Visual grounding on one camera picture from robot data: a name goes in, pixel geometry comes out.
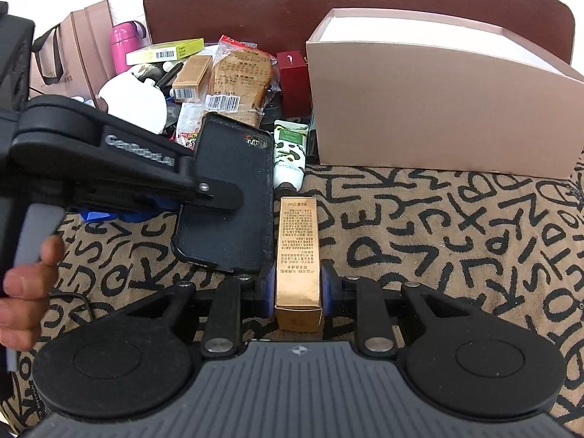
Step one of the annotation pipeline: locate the white and green cream tube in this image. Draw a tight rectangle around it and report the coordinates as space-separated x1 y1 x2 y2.
273 120 310 191

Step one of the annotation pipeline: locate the white shoe insole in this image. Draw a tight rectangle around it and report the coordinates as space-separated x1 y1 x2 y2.
99 75 168 134

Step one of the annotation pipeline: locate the dark brown wooden board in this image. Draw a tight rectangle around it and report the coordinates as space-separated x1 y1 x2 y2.
143 0 576 69

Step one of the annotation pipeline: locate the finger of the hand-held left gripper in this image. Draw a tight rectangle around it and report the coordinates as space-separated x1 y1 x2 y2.
182 155 245 213

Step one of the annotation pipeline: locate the small gold box with barcode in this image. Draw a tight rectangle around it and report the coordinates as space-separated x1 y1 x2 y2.
172 55 214 102

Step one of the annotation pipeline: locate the letter-print blanket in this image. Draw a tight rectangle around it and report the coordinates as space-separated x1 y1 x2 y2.
0 160 584 438

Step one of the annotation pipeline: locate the person's left hand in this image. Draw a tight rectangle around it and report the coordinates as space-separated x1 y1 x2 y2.
0 235 65 351

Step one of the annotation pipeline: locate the dark red box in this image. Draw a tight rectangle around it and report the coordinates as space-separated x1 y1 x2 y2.
277 51 311 115

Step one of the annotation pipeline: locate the pink thermos bottle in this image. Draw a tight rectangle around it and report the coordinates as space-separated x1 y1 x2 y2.
109 20 147 76

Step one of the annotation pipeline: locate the long gold box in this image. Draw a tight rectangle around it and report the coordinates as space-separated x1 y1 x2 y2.
274 196 324 333

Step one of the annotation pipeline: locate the brown bread packet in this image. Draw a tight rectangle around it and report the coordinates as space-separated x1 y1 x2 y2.
205 48 274 128

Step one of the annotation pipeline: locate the open pink-brown cardboard box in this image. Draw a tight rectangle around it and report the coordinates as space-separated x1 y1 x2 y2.
305 8 584 180

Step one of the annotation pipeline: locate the brown paper bag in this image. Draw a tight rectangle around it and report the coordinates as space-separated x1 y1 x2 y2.
30 0 115 110

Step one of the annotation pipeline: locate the yellow-green flat box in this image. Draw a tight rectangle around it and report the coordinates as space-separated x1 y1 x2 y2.
126 39 204 65

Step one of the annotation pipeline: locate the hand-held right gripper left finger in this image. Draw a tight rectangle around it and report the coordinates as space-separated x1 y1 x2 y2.
114 262 277 357

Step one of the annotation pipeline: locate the black cable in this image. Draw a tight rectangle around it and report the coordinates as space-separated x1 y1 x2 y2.
46 289 96 322

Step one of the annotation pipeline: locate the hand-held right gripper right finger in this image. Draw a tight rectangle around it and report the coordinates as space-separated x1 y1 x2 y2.
319 260 461 357

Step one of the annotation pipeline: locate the black phone case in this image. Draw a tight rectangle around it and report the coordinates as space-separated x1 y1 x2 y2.
172 112 275 275

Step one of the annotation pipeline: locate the red and white snack packet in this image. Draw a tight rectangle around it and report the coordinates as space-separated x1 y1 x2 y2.
173 103 206 151

